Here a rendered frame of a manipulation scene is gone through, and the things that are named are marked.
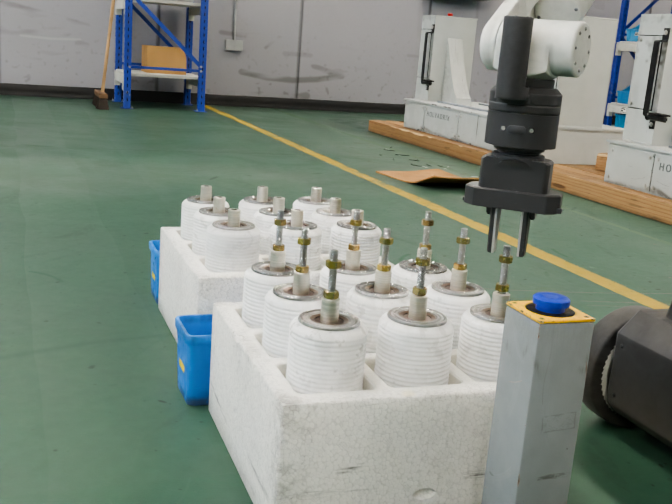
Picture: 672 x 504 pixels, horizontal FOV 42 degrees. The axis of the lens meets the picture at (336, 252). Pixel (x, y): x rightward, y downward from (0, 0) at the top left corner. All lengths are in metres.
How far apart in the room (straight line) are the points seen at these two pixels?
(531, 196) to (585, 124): 3.47
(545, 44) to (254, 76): 6.51
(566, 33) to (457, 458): 0.53
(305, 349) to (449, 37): 4.76
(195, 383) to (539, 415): 0.63
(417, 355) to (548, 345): 0.19
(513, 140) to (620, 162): 2.85
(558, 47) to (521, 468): 0.48
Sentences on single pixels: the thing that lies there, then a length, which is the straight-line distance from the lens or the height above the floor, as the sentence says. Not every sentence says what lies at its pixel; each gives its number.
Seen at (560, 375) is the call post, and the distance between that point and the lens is 0.97.
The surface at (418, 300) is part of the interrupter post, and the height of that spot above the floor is 0.28.
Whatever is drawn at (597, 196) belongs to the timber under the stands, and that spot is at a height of 0.03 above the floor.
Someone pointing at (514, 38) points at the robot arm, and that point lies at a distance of 1.05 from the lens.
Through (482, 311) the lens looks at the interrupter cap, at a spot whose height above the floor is 0.25.
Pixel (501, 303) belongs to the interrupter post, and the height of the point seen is 0.27.
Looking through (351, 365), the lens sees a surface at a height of 0.21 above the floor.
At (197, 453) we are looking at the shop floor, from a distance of 1.28.
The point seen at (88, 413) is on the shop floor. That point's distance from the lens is 1.41.
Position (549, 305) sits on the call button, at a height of 0.32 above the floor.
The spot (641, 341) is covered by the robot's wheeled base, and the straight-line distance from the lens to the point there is 1.39.
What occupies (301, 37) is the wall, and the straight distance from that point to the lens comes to 7.62.
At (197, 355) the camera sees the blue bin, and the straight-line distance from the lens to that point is 1.39.
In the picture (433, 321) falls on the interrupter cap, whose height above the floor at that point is 0.25.
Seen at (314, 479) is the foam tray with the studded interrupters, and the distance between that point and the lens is 1.05.
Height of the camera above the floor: 0.58
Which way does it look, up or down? 14 degrees down
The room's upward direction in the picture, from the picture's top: 4 degrees clockwise
